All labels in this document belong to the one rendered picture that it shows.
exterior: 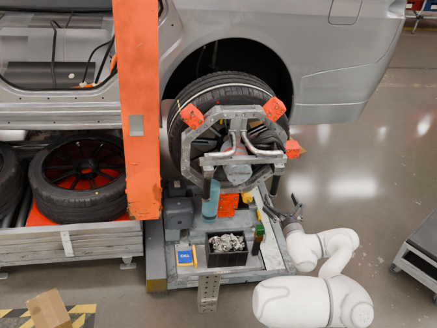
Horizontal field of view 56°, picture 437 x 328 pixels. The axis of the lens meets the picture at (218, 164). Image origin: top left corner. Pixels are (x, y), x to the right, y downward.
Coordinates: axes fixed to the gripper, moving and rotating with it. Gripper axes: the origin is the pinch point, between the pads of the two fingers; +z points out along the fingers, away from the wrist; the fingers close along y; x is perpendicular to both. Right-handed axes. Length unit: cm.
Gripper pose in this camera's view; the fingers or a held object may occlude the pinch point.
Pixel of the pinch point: (279, 196)
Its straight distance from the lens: 197.8
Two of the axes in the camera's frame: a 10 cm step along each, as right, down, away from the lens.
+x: 0.8, -7.8, -6.2
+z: -1.6, -6.3, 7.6
